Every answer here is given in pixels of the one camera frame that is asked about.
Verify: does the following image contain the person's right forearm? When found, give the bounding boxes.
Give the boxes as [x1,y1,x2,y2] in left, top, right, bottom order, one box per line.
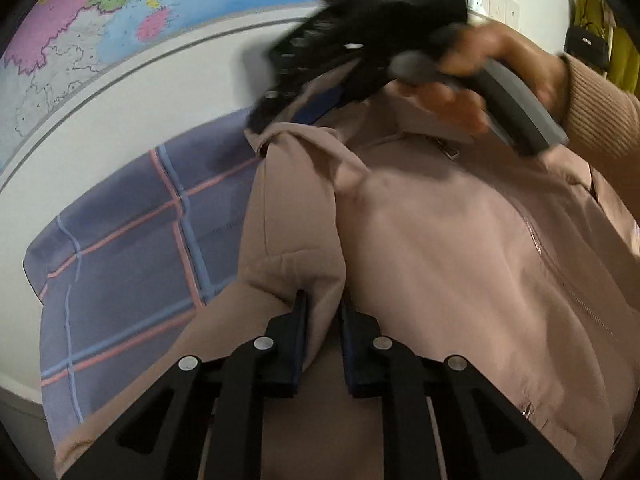
[554,52,640,181]

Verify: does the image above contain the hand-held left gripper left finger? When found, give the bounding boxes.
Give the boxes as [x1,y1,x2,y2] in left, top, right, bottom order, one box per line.
[62,289,309,480]

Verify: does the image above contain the purple plaid bed sheet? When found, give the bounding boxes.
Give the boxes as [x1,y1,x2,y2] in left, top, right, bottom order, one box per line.
[22,105,266,441]

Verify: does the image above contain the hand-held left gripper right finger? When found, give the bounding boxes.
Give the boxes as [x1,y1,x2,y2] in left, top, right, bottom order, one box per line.
[337,292,583,480]

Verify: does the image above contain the yellow-green hanging clothes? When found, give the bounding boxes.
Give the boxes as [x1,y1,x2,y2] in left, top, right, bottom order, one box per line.
[571,0,640,95]

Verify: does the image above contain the colourful wall map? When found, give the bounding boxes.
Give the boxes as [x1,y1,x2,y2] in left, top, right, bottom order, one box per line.
[0,0,451,193]

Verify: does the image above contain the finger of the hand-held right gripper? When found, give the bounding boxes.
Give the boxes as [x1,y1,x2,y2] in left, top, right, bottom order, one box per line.
[292,59,392,126]
[246,55,321,134]

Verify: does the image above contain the person's right hand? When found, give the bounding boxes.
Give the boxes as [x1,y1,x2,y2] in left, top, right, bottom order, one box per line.
[416,22,571,135]

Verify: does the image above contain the pink jacket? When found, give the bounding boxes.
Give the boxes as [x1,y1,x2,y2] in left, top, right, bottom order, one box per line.
[52,80,640,480]

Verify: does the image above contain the black handbag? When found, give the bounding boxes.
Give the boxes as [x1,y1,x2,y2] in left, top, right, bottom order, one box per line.
[564,25,612,72]

